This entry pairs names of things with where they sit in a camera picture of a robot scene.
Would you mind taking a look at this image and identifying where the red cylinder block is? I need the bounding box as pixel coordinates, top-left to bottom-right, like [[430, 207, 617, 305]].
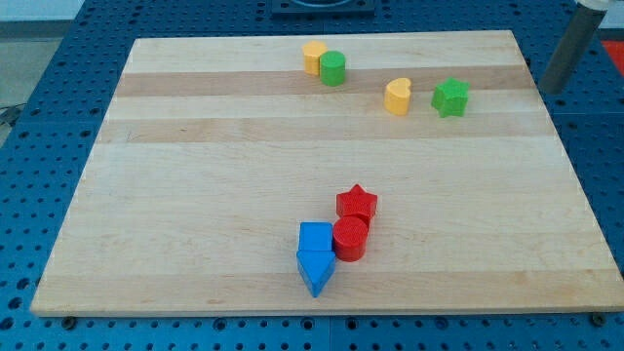
[[332, 216, 369, 262]]

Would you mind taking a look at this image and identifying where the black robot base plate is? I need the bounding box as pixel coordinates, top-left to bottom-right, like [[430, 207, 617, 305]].
[[267, 0, 377, 18]]

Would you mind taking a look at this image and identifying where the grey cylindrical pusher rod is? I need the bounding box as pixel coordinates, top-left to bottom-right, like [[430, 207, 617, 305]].
[[537, 0, 609, 95]]

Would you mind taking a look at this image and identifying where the red star block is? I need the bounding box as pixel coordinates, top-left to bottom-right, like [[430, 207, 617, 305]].
[[335, 184, 378, 226]]

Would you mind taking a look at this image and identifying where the green star block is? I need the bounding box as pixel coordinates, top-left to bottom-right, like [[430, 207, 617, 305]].
[[431, 77, 470, 118]]

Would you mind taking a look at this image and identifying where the blue triangle block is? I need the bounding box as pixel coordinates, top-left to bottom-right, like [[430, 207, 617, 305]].
[[296, 251, 336, 298]]

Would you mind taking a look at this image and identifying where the blue cube block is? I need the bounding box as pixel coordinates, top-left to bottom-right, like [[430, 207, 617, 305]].
[[298, 221, 332, 252]]

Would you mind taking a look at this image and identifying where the yellow hexagon block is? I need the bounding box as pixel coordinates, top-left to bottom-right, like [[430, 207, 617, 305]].
[[301, 40, 328, 76]]

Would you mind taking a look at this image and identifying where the yellow heart block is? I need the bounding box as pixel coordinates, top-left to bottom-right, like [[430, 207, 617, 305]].
[[383, 77, 411, 116]]

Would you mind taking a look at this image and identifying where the green cylinder block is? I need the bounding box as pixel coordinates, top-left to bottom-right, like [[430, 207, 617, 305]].
[[320, 51, 346, 87]]

